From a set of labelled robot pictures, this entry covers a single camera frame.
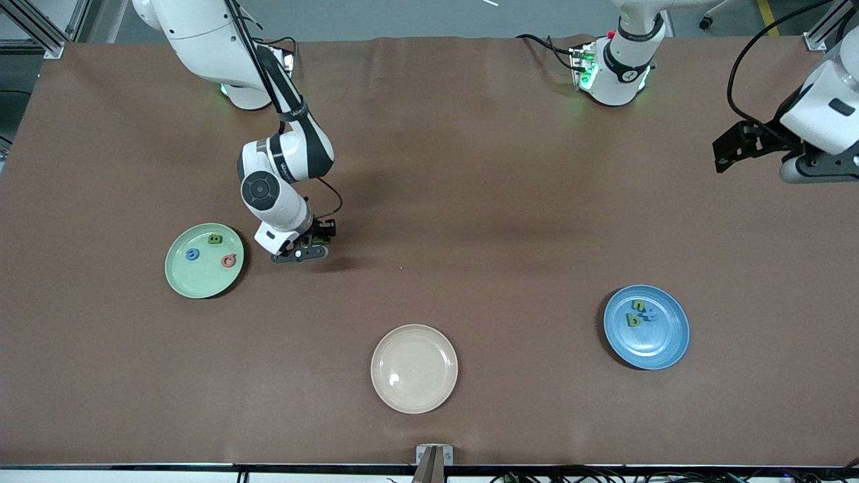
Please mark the dark green foam letter B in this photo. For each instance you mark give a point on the dark green foam letter B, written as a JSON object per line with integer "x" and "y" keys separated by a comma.
{"x": 215, "y": 239}

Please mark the red foam letter Q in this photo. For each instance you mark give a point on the red foam letter Q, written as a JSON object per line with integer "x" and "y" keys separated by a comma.
{"x": 229, "y": 260}

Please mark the beige plastic plate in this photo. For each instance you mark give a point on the beige plastic plate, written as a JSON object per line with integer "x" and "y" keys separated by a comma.
{"x": 414, "y": 369}

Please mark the aluminium frame profile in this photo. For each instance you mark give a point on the aluminium frame profile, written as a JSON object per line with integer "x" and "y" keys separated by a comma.
{"x": 825, "y": 27}
{"x": 40, "y": 27}

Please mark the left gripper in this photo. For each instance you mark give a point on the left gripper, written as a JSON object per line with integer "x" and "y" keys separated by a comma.
{"x": 763, "y": 138}

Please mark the office chair caster leg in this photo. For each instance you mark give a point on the office chair caster leg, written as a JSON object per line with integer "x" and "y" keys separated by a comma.
{"x": 704, "y": 22}

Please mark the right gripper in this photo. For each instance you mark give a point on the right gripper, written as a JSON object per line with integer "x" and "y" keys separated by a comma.
{"x": 317, "y": 233}

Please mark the brown table cover sheet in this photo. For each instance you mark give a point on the brown table cover sheet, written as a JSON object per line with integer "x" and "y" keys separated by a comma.
{"x": 470, "y": 134}

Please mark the blue foam letter Q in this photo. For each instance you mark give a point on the blue foam letter Q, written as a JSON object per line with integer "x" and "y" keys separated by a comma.
{"x": 192, "y": 254}

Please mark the metal table edge bracket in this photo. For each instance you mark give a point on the metal table edge bracket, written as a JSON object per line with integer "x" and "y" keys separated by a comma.
{"x": 434, "y": 456}

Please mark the blue plastic plate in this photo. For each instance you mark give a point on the blue plastic plate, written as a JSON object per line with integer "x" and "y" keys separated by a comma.
{"x": 658, "y": 345}

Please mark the green foam letter p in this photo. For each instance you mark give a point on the green foam letter p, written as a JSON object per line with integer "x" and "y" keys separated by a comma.
{"x": 633, "y": 320}

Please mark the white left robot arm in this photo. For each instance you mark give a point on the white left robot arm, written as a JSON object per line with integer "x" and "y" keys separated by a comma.
{"x": 621, "y": 74}

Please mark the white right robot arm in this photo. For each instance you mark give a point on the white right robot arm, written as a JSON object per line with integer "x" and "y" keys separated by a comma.
{"x": 201, "y": 33}

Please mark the green plastic plate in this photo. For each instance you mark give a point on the green plastic plate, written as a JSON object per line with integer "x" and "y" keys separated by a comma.
{"x": 194, "y": 278}

